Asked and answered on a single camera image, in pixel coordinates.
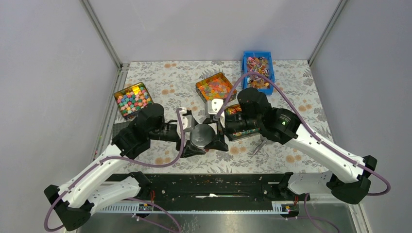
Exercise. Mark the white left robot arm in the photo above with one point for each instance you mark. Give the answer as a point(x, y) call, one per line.
point(74, 202)

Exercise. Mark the green tin with star candies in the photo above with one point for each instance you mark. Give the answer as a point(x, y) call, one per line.
point(132, 99)

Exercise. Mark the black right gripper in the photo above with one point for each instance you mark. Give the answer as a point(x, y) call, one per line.
point(217, 143)

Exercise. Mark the blue plastic bin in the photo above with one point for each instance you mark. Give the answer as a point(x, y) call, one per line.
point(260, 62)

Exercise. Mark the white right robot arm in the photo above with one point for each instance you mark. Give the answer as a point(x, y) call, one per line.
point(347, 178)

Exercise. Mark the grey perforated plate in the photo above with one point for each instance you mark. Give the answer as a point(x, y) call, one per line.
point(117, 127)

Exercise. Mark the white jar lid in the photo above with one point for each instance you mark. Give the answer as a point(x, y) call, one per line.
point(202, 134)

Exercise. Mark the metal scoop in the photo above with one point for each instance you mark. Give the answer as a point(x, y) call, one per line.
point(263, 141)

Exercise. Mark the green tin with gummy candies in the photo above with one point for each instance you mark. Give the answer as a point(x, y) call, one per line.
point(216, 86)

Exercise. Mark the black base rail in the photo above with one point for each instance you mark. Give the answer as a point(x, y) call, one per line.
point(241, 188)

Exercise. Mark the aluminium frame rails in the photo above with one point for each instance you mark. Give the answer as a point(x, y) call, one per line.
point(98, 69)

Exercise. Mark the floral tablecloth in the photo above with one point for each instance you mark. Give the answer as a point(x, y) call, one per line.
point(172, 84)

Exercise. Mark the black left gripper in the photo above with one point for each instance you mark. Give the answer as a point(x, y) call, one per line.
point(188, 150)

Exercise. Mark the grey slotted cable duct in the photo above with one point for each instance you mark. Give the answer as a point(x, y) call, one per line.
point(201, 207)

